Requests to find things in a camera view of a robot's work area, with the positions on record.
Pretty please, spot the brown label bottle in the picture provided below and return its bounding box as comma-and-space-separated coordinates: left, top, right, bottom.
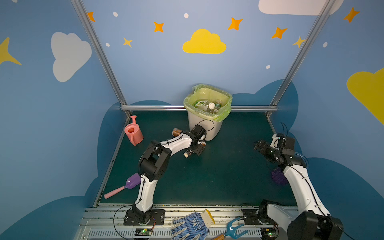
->
172, 128, 183, 137

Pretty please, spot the brown bottle white cap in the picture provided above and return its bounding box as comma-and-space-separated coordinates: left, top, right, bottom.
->
184, 142, 206, 158

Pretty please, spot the clear bottle lime label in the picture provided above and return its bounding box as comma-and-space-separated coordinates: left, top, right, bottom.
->
193, 100, 216, 111

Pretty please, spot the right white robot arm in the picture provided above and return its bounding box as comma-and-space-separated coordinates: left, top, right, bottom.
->
254, 134, 344, 240

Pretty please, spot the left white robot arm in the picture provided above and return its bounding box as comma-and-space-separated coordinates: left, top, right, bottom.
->
132, 125, 206, 224

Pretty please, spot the white plastic waste bin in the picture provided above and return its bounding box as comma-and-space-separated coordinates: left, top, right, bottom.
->
188, 112, 223, 141

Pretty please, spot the green bin liner bag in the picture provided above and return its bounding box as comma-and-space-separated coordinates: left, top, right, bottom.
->
183, 84, 233, 122

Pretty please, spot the clear blue plastic cup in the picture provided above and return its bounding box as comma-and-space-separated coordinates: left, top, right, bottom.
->
295, 152, 309, 168

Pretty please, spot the purple spiky ball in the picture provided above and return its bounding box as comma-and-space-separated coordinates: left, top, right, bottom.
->
271, 167, 289, 186

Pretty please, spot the clear bottle green neck label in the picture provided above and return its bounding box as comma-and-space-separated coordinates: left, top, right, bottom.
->
213, 100, 223, 114

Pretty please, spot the pink toy watering can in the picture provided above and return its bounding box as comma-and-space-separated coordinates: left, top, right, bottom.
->
124, 116, 144, 146

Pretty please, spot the purple toy shovel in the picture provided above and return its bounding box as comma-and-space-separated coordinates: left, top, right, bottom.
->
104, 173, 141, 199

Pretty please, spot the right green circuit board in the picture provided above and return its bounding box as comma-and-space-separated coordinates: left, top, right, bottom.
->
261, 228, 279, 240

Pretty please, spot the green circuit board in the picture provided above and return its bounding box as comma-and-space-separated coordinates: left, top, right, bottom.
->
261, 228, 279, 240
135, 229, 153, 237

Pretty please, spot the teal toy garden fork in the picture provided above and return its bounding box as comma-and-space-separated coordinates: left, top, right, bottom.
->
209, 217, 249, 240

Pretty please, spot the blue dotted work glove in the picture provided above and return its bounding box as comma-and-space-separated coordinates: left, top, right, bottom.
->
171, 209, 215, 240

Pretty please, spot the left green circuit board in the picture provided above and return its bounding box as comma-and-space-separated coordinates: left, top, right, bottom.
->
135, 229, 153, 237

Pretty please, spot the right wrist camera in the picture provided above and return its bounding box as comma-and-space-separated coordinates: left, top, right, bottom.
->
270, 134, 280, 149

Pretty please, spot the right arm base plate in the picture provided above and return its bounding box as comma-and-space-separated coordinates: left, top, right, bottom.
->
242, 209, 269, 225

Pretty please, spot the horizontal aluminium frame bar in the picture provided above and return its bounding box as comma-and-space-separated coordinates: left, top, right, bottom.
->
121, 105, 278, 113

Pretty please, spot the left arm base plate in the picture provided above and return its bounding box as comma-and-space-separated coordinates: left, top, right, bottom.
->
123, 209, 165, 226

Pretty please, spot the right aluminium frame post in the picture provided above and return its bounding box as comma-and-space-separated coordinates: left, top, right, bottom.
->
266, 0, 337, 119

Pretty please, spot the aluminium frame post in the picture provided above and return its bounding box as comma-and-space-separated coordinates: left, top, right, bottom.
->
266, 0, 337, 119
71, 0, 127, 107

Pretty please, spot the left aluminium frame post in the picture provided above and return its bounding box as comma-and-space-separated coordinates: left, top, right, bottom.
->
71, 0, 127, 107

